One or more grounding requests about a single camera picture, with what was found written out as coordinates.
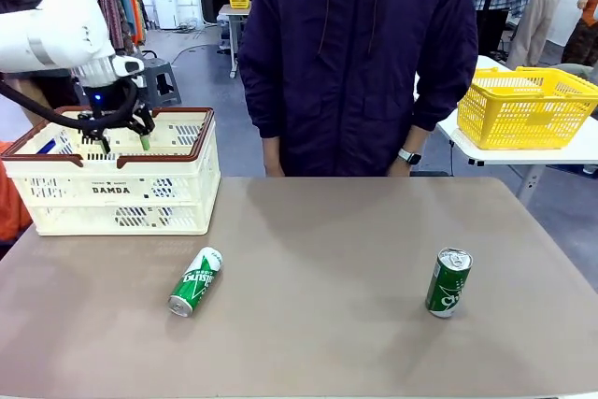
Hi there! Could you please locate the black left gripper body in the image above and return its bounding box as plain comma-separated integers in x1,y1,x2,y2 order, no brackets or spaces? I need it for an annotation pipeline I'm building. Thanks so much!
78,78,142,128

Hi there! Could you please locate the green star print can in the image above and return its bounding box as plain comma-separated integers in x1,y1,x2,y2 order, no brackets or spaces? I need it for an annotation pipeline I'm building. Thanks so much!
167,245,224,319

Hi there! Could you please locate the green Chilsung drink can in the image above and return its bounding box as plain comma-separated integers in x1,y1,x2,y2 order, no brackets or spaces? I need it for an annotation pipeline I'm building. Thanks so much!
424,246,475,320

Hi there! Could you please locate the person's left forearm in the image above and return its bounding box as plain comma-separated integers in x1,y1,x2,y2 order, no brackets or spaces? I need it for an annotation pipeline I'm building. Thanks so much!
400,124,429,154

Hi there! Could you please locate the cream basket brown rim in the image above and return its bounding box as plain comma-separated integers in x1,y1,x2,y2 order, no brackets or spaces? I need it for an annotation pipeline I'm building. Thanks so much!
0,106,222,237

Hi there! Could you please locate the large yellow plastic basket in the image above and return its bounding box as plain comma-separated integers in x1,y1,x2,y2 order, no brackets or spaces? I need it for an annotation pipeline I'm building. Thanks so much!
456,65,598,151

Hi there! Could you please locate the person's right hand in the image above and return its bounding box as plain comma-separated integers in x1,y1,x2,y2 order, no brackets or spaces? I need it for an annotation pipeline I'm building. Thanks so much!
263,136,285,178

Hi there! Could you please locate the grey plastic stool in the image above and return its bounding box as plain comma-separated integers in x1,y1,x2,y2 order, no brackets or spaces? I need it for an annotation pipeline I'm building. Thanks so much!
135,56,183,108

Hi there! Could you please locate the red plaid hanging garment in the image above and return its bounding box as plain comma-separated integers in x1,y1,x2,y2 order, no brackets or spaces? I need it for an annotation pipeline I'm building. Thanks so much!
76,0,128,55

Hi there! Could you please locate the orange fabric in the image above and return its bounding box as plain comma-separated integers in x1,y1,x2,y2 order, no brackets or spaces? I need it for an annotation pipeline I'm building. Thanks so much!
0,140,35,244

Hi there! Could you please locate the orange hanging garment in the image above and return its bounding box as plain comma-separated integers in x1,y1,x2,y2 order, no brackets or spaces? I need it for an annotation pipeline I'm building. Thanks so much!
121,0,146,46

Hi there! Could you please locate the white air purifier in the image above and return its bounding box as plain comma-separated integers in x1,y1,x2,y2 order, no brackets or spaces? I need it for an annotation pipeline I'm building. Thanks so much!
153,0,179,31

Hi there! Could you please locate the grey background table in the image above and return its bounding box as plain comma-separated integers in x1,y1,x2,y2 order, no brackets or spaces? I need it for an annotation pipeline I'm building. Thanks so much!
218,3,252,80

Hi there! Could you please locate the person in navy jacket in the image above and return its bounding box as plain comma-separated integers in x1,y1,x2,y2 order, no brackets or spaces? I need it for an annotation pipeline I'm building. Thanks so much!
237,0,480,178

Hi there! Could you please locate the grey wrist smartwatch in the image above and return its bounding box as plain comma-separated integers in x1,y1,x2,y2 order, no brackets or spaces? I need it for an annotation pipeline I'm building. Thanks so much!
397,147,423,167

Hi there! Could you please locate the white side table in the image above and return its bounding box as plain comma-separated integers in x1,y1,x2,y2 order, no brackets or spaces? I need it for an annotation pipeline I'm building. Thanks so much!
436,54,598,209

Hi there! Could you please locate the bystander in khaki trousers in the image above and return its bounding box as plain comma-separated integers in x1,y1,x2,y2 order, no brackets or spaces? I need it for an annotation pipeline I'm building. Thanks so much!
506,0,596,69

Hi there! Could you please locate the bystander in orange top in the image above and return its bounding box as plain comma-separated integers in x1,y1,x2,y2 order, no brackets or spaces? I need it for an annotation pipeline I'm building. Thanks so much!
560,0,598,66

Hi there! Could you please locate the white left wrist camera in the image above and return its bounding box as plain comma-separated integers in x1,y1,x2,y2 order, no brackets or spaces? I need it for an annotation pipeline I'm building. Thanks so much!
113,55,147,78

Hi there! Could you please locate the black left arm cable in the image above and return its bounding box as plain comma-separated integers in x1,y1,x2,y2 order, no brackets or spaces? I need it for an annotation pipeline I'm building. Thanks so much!
0,78,142,133

